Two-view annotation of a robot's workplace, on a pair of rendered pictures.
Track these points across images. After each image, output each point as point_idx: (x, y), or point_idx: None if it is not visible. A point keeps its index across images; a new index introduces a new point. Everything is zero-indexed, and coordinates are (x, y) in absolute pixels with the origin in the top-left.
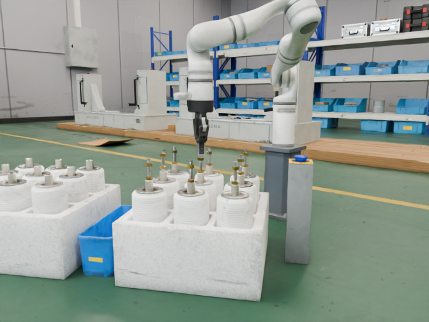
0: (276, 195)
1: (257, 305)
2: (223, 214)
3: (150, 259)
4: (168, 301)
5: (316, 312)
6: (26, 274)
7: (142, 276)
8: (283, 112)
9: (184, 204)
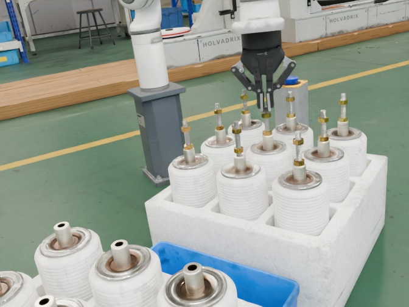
0: (175, 151)
1: (389, 226)
2: (358, 159)
3: (348, 261)
4: (379, 287)
5: (403, 200)
6: None
7: (344, 291)
8: (158, 41)
9: (346, 168)
